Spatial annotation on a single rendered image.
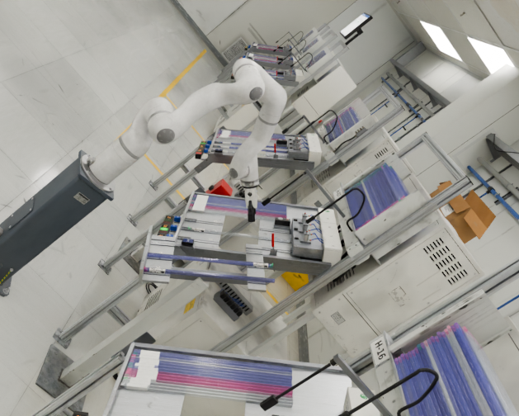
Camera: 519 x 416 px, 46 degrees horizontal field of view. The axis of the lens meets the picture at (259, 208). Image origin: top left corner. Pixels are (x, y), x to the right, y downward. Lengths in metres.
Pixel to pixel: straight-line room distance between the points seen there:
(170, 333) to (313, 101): 4.79
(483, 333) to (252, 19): 9.73
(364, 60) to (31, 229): 9.29
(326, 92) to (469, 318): 5.57
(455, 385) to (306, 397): 0.48
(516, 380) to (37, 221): 1.89
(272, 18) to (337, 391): 9.69
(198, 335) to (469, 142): 3.82
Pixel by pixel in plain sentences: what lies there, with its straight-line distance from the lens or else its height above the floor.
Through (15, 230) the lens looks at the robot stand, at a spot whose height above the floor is 0.30.
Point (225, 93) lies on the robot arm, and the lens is 2.42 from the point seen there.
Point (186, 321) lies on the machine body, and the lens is 2.87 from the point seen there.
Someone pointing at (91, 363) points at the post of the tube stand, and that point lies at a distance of 2.79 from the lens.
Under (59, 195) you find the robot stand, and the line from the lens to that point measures 2.60.
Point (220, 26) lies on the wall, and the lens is 11.30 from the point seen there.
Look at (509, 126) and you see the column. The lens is 6.11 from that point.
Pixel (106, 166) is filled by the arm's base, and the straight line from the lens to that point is 2.54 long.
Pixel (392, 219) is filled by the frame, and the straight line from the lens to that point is 2.63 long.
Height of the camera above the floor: 1.78
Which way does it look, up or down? 14 degrees down
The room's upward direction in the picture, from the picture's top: 53 degrees clockwise
